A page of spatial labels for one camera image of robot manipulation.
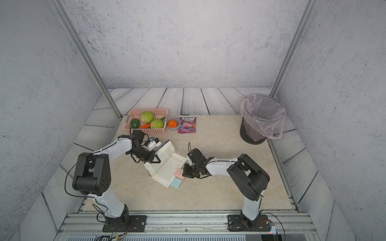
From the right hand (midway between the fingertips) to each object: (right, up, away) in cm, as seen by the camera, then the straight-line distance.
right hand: (182, 175), depth 87 cm
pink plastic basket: (-39, +38, +31) cm, 63 cm away
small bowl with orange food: (-8, +30, +20) cm, 38 cm away
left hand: (-13, +8, +2) cm, 15 cm away
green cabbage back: (-28, +35, +24) cm, 51 cm away
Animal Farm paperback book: (-8, +6, +8) cm, 12 cm away
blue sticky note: (-3, -4, -2) cm, 5 cm away
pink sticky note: (-2, 0, +2) cm, 3 cm away
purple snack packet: (+2, +29, +26) cm, 39 cm away
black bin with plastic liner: (+53, +35, +14) cm, 65 cm away
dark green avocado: (-37, +31, +24) cm, 54 cm away
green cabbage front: (-19, +30, +20) cm, 41 cm away
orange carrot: (-29, +28, +24) cm, 47 cm away
